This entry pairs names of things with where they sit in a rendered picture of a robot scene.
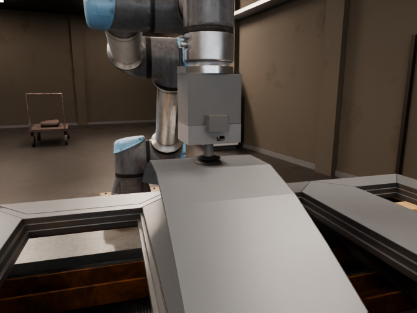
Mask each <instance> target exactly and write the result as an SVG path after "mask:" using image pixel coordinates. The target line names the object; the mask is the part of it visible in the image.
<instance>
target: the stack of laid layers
mask: <svg viewBox="0 0 417 313"><path fill-rule="evenodd" d="M357 188H359V189H362V190H365V191H367V192H369V193H372V194H374V195H377V196H380V197H382V198H389V197H397V198H399V199H402V200H404V201H407V202H410V203H412V204H415V205H417V189H414V188H410V187H407V186H404V185H402V184H398V183H391V184H378V185H372V186H359V187H357ZM295 194H296V195H297V197H298V199H299V200H300V202H301V203H302V205H303V206H304V208H305V210H306V211H307V212H308V214H310V215H312V216H313V217H314V218H316V219H318V220H319V221H321V222H322V223H324V224H326V225H327V226H328V227H330V228H332V229H333V230H335V231H337V232H338V233H340V234H341V235H343V236H344V237H346V238H348V239H349V240H350V241H352V242H354V243H355V244H357V245H358V246H360V247H362V248H363V249H365V250H366V251H368V252H369V253H371V254H373V255H374V256H376V257H377V258H379V259H380V260H382V261H384V262H385V263H386V264H388V265H390V266H391V267H393V268H395V269H396V270H397V271H399V272H401V273H402V274H404V275H405V276H407V277H409V278H410V279H412V280H413V281H415V282H416V283H417V255H415V254H414V253H412V252H410V251H408V250H407V249H405V248H403V247H401V246H399V245H397V244H396V243H394V242H392V241H390V240H389V239H387V238H385V237H383V236H381V235H379V234H377V233H375V232H374V231H372V230H370V229H368V228H367V227H364V226H363V225H361V224H359V223H357V222H356V221H354V220H352V219H350V218H348V217H346V216H345V215H342V214H341V213H339V212H337V211H335V210H334V209H332V208H330V207H328V206H326V205H324V204H323V203H321V202H319V201H317V200H316V199H313V198H312V197H310V196H308V195H306V194H304V193H302V192H300V193H295ZM0 211H1V212H5V213H7V214H10V215H14V216H16V217H20V218H22V220H21V222H20V223H19V225H18V226H17V227H16V229H15V230H14V231H13V233H12V234H11V236H10V237H9V238H8V240H7V242H6V243H5V244H4V246H3V247H2V248H1V250H0V288H1V287H2V285H3V283H4V282H5V280H6V278H7V276H8V275H9V273H10V271H11V269H12V267H13V266H14V264H15V262H16V261H17V259H18V257H19V255H20V254H21V252H22V250H23V249H24V247H25V245H26V243H27V242H28V240H29V238H30V237H41V236H47V235H58V234H68V233H75V232H86V231H92V230H103V229H114V228H120V227H131V226H138V231H139V236H140V243H141V250H142V254H143V261H144V266H145V272H146V279H147V283H148V290H149V295H150V302H151V309H152V313H184V312H183V308H182V301H181V295H180V291H179V285H178V281H177V274H176V268H175V263H174V258H173V252H172V248H171V242H170V238H169V232H168V226H167V222H166V216H165V213H164V207H163V202H162V198H161V195H159V196H156V197H154V198H152V199H150V200H148V201H145V202H143V203H141V204H132V205H126V206H112V207H100V208H92V209H79V210H72V211H59V212H46V213H39V214H24V213H21V212H17V211H13V210H11V209H7V208H0Z"/></svg>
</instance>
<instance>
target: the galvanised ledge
mask: <svg viewBox="0 0 417 313"><path fill-rule="evenodd" d="M139 257H143V254H142V250H141V243H140V236H139V231H138V227H129V228H122V229H112V230H101V231H95V232H84V233H78V234H67V235H56V236H50V237H39V238H30V239H29V240H28V242H27V243H26V245H25V247H24V249H23V250H22V252H21V254H20V255H19V257H18V259H17V261H16V262H15V264H14V266H13V267H12V269H11V271H10V273H9V275H13V274H22V273H30V272H36V271H44V270H53V269H58V268H67V267H72V266H81V265H89V264H95V263H103V262H108V261H117V260H126V259H131V258H139Z"/></svg>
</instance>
